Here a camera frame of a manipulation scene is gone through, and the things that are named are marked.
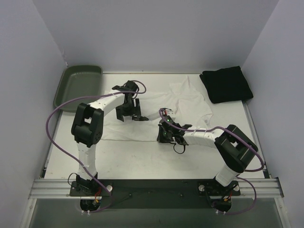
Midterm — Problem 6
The white t-shirt with robot print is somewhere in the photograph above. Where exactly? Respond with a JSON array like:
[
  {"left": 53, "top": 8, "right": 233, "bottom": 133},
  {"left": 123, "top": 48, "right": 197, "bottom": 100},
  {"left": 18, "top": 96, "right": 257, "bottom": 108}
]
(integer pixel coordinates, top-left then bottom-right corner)
[{"left": 102, "top": 77, "right": 213, "bottom": 142}]

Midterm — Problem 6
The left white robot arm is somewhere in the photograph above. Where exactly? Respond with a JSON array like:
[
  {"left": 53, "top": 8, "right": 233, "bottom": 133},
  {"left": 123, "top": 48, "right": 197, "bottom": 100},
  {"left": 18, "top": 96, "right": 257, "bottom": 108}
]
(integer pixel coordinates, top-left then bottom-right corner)
[{"left": 71, "top": 80, "right": 149, "bottom": 196}]

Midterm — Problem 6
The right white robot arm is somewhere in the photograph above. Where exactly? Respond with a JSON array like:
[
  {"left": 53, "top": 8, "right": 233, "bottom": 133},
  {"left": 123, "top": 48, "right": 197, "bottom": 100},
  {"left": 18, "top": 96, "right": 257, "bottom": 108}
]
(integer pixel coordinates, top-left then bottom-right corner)
[{"left": 157, "top": 116, "right": 258, "bottom": 187}]

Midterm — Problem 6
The dark green plastic tray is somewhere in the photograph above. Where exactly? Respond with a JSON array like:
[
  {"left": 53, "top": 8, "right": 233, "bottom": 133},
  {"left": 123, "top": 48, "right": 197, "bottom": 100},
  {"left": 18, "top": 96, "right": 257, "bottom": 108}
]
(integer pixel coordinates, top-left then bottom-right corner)
[{"left": 53, "top": 65, "right": 103, "bottom": 107}]

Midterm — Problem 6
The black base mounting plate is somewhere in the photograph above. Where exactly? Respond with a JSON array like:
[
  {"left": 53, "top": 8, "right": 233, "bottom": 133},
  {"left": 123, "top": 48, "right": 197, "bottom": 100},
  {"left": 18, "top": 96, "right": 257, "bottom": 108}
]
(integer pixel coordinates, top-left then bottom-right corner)
[{"left": 69, "top": 179, "right": 240, "bottom": 211}]

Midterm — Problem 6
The folded black t-shirt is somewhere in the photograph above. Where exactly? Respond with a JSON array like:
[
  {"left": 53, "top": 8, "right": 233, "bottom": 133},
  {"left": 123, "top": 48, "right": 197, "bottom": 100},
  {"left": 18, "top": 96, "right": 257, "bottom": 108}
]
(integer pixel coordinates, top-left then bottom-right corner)
[{"left": 199, "top": 66, "right": 254, "bottom": 104}]

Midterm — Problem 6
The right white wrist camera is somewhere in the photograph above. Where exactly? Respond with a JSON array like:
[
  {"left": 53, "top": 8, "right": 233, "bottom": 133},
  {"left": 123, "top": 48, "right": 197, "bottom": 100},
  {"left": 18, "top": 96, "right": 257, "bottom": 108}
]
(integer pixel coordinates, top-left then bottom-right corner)
[{"left": 162, "top": 109, "right": 175, "bottom": 118}]

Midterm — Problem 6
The aluminium extrusion rail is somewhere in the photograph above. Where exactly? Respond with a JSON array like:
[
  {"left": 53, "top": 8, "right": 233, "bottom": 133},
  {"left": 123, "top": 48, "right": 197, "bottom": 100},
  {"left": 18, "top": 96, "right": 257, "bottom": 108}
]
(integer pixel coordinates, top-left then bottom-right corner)
[{"left": 29, "top": 179, "right": 284, "bottom": 199}]

